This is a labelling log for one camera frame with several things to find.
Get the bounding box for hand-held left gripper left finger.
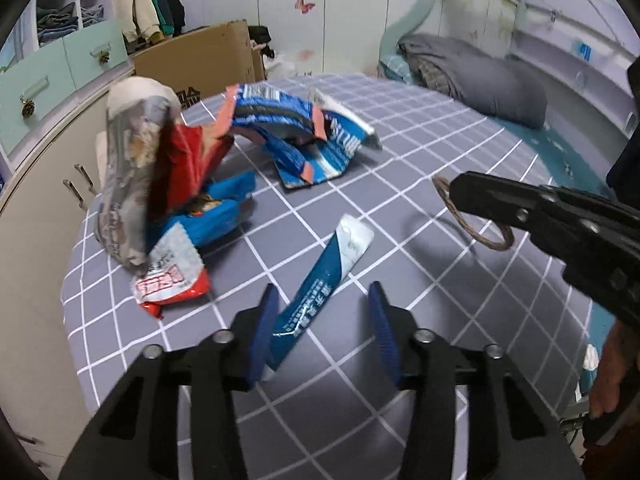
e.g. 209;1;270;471
59;284;280;480

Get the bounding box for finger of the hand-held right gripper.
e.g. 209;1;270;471
449;172;566;256

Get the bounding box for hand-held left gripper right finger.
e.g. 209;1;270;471
369;282;583;480

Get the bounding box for blue white stick packet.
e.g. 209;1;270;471
264;214;376;382

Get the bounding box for blue white carton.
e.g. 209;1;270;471
214;83;384;192

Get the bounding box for red grey bag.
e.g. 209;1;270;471
94;76;236;270

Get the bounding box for person's right hand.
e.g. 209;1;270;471
589;320;632;420

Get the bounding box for red white snack packet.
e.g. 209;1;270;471
129;222;212;319

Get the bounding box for grey pillow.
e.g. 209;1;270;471
397;33;549;130

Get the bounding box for blue snack packet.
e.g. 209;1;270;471
160;170;257;248

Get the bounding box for white cabinet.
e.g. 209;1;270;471
0;62;137;461

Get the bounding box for brown cardboard box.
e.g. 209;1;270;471
131;19;267;112

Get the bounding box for black bag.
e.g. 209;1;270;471
247;25;277;60

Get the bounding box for mint green drawer unit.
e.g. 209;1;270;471
0;16;137;157

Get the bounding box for hanging jackets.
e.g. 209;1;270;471
110;0;187;45

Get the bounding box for white cubby shelf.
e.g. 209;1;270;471
29;0;115;47

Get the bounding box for brown rubber ring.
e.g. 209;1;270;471
432;173;516;252

